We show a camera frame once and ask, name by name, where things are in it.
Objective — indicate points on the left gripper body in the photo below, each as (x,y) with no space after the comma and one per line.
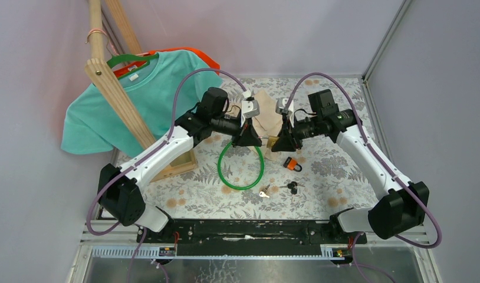
(223,124)

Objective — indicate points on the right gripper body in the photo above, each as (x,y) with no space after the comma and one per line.
(306,128)

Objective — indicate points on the brass padlock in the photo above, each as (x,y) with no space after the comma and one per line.
(269,141)

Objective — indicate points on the green cable lock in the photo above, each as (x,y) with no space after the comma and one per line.
(246,181)

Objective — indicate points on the orange black small lock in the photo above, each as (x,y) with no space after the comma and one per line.
(292,164)

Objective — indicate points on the black-headed key bunch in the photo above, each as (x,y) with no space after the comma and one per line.
(293,186)

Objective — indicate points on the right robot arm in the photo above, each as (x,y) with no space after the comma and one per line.
(400,202)

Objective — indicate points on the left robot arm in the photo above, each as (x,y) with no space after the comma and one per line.
(121,188)

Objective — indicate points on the folded beige cloth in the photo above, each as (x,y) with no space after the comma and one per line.
(267,123)

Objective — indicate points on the floral table mat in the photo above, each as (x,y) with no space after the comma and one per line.
(331,180)

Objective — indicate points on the orange garment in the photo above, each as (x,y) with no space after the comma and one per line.
(152,88)

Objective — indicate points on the green clothes hanger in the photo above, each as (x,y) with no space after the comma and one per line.
(133,62)

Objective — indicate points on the teal t-shirt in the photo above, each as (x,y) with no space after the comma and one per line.
(92,126)

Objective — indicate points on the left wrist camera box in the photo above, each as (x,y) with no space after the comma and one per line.
(249,108)

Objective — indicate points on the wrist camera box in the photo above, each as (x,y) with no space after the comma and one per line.
(249,108)
(282,106)

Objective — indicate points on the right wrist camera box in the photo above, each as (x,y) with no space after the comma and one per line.
(282,106)

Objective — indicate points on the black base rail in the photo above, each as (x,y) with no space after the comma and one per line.
(219,237)

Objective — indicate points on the wooden rack frame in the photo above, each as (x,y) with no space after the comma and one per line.
(103,77)

